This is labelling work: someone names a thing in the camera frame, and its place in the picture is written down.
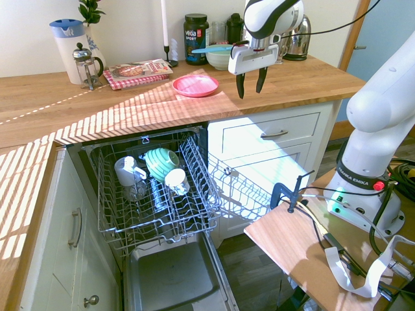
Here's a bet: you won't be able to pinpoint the pizza cookbook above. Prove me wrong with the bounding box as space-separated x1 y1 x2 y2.
108 58 174 80

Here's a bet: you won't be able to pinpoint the black drinks bottle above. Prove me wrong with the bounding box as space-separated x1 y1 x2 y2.
226 12 244 45

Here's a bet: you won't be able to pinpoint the grey wire dishwasher rack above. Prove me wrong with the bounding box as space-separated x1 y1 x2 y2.
89 126 223 257

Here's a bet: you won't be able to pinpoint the small black adapter box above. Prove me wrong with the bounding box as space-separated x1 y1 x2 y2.
323 232 346 253

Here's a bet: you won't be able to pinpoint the white water filter jug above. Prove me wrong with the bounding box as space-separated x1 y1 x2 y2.
49 18 95 85

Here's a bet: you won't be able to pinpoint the metal cabinet bar handle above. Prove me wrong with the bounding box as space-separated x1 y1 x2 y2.
67 207 82 249

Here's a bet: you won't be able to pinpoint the black and blue clamp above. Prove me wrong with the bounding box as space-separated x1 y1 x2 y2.
270 170 315 214

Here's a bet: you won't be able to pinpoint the black candle holder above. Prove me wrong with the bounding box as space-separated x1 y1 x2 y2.
163 45 179 68

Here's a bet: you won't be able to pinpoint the black and yellow cable bundle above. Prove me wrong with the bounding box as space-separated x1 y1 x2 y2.
387 158 415 202

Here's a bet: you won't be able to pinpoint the green ribbed bowl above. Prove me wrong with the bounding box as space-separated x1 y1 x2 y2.
143 147 181 183

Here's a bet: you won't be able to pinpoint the glass French press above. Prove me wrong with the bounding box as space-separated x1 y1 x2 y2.
71 42 104 91

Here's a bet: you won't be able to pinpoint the blue door with wood frame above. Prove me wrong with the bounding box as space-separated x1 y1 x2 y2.
338 0 415 82

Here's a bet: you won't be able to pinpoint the white flat ribbon cable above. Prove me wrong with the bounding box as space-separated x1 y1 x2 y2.
324 235 415 298

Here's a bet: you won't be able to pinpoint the clear glass jar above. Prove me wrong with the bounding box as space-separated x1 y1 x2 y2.
211 21 228 45

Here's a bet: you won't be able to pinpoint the green leafy plant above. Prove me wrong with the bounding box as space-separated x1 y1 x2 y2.
78 0 106 27

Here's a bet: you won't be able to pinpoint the wooden mounting board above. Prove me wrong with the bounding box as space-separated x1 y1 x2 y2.
243 168 415 311

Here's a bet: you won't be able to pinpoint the grey dishwasher door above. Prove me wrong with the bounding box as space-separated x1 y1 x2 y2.
123 231 241 311

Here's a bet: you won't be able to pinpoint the white kitchen cabinet with drawer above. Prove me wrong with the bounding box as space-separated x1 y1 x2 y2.
207 100 343 247

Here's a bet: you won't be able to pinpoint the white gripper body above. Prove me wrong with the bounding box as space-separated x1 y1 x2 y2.
228 43 280 76

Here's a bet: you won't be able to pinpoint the pink plastic plate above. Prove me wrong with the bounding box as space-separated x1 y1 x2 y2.
172 75 220 98

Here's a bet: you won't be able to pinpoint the magazine on red cloth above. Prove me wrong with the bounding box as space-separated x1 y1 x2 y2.
102 69 171 91

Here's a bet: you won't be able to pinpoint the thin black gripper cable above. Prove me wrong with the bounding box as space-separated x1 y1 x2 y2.
280 0 382 40

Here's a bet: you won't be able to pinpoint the white mug with print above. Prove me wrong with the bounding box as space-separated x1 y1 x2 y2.
164 168 191 196

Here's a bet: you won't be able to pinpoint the black Vega Sport tub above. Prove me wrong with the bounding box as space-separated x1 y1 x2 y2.
184 13 210 65

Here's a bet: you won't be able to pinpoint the tall white candle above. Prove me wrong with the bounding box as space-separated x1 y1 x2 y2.
160 0 169 48

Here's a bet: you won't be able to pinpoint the clear drinking glass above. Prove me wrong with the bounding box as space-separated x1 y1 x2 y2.
123 181 148 202

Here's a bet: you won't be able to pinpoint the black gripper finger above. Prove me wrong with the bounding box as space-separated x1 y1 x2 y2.
255 66 270 94
235 72 246 100

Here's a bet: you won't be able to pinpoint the light blue spatula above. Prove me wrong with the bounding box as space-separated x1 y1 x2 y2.
191 44 234 54

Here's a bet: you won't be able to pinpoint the plain white mug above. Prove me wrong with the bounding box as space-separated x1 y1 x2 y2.
113 155 147 195

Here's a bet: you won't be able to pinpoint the stainless steel kettle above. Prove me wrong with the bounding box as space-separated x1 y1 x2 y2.
280 14 312 62

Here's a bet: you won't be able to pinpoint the white vase with blue flowers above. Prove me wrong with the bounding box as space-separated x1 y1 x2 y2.
83 24 107 71

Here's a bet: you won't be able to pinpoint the pale green ceramic bowl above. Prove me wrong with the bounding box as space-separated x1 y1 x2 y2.
206 48 233 71

